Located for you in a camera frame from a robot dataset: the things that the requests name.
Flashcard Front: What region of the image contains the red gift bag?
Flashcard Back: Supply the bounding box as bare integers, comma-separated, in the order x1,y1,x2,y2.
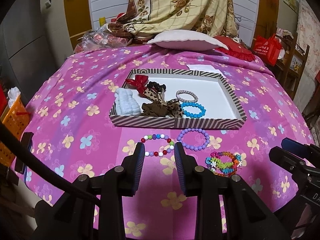
253,34,282,66

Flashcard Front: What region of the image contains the orange plastic basket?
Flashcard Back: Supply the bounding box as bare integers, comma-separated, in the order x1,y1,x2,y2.
0,95,30,167

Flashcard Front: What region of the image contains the light blue fluffy scrunchie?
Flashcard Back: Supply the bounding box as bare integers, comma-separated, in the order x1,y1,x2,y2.
114,88,141,116

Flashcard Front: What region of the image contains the brown scrunchie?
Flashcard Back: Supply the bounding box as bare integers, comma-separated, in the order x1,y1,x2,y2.
141,102,168,117

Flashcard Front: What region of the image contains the clear plastic bag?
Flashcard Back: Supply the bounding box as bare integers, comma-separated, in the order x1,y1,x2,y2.
74,28,132,53

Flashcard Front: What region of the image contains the red bow hair tie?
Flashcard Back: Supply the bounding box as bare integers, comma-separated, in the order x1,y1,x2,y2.
125,74,150,97

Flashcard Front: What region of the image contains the colourful flower bracelet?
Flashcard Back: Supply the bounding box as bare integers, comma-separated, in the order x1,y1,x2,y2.
204,151,243,177

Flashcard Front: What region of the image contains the beige floral blanket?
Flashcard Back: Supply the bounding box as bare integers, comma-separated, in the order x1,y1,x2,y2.
107,0,237,38

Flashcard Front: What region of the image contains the black cable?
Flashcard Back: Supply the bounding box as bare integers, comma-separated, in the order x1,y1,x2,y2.
0,122,101,205

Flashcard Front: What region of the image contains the pink braided bracelet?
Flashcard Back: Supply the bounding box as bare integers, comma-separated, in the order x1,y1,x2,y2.
176,89,199,104

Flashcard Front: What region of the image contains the striped cardboard box tray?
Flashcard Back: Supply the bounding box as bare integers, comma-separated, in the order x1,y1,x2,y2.
109,69,247,130

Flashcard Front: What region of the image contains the red cushion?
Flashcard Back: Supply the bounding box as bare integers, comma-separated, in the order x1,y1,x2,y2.
215,36,255,62

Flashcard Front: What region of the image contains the grey refrigerator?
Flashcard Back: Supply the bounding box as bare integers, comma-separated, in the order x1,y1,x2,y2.
0,0,67,103

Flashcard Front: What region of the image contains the pink floral bedsheet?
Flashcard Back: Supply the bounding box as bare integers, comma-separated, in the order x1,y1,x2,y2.
27,46,313,239

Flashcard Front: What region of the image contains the leopard print bow hair tie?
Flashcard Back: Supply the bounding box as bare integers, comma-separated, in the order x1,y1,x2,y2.
145,88,184,118

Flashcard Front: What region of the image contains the white paper sheet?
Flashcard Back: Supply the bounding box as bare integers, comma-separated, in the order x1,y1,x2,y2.
187,64,225,77

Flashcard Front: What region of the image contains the white pink pillow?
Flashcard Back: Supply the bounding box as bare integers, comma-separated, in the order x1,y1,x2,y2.
147,30,228,51

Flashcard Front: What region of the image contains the purple bead bracelet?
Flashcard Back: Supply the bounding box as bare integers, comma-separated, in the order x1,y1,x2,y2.
176,128,211,151

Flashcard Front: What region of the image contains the wooden chair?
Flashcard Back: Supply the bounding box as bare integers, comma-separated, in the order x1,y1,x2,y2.
271,33,310,100

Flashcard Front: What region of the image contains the blue bead bracelet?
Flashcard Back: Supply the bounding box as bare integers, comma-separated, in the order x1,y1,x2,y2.
180,101,207,119

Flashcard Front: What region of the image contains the multicolour bead bracelet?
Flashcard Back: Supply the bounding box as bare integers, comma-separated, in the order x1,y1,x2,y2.
140,133,175,158

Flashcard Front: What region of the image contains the black scrunchie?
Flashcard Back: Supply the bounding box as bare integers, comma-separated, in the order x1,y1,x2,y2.
146,81,166,93

